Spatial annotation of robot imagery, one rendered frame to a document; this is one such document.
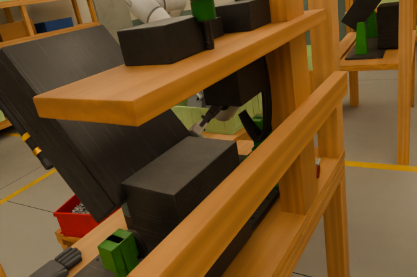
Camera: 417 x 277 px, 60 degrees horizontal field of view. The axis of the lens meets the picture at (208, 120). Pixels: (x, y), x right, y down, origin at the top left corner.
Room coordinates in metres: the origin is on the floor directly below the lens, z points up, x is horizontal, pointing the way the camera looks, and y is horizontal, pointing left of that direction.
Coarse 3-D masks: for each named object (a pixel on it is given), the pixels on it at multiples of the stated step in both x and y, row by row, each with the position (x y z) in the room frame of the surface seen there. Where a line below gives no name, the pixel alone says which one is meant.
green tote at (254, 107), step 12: (180, 108) 2.32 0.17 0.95; (192, 108) 2.24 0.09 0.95; (204, 108) 2.18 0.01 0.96; (240, 108) 2.17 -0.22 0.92; (252, 108) 2.28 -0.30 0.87; (192, 120) 2.26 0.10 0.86; (216, 120) 2.14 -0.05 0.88; (228, 120) 2.08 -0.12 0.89; (240, 120) 2.16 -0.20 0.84; (216, 132) 2.15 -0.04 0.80; (228, 132) 2.08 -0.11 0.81
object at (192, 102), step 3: (192, 96) 2.58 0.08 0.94; (189, 99) 2.59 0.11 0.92; (192, 99) 2.57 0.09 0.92; (195, 99) 2.55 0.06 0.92; (189, 102) 2.51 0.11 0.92; (192, 102) 2.49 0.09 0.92; (195, 102) 2.48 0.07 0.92; (198, 102) 2.47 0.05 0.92; (201, 102) 2.45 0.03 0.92; (204, 102) 2.47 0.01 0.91; (189, 105) 2.50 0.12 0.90; (192, 105) 2.49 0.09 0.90; (195, 105) 2.47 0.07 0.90; (198, 105) 2.46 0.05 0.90; (201, 105) 2.44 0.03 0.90; (204, 105) 2.47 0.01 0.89
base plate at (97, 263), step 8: (240, 160) 1.50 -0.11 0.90; (272, 192) 1.19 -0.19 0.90; (264, 200) 1.14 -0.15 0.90; (272, 200) 1.14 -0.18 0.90; (264, 208) 1.09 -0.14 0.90; (256, 216) 1.06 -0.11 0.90; (256, 224) 1.03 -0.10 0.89; (88, 264) 0.97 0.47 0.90; (96, 264) 0.96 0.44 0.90; (80, 272) 0.93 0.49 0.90; (88, 272) 0.93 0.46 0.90; (96, 272) 0.92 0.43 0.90; (104, 272) 0.91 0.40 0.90; (112, 272) 0.91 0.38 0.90
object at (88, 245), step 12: (120, 216) 1.21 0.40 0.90; (96, 228) 1.16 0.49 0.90; (108, 228) 1.15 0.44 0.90; (120, 228) 1.13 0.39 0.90; (84, 240) 1.10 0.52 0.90; (96, 240) 1.08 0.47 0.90; (84, 252) 1.03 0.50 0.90; (96, 252) 1.02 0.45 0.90; (84, 264) 0.97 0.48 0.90; (72, 276) 0.92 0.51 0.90
